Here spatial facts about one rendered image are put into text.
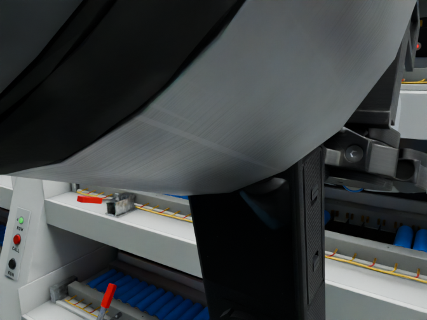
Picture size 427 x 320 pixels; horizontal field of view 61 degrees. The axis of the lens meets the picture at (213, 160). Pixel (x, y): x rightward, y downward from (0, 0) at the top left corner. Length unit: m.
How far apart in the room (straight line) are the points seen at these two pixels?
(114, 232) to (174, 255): 0.11
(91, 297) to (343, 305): 0.44
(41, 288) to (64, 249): 0.07
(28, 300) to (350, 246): 0.53
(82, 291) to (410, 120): 0.58
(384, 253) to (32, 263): 0.55
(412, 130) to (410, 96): 0.03
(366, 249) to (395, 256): 0.03
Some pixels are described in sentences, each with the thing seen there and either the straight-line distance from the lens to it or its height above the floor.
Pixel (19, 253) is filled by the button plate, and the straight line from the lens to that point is 0.73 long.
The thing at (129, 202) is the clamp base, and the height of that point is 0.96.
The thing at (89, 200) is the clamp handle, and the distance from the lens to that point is 0.53.
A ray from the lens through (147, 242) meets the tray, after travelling 0.52.
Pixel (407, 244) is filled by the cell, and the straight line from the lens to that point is 0.47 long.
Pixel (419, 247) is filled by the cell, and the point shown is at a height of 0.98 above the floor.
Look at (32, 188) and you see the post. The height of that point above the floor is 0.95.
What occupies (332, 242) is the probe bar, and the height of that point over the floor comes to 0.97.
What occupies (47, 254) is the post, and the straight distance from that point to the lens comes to 0.72.
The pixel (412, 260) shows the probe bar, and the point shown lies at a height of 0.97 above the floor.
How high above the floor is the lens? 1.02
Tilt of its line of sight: 3 degrees up
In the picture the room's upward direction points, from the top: 10 degrees clockwise
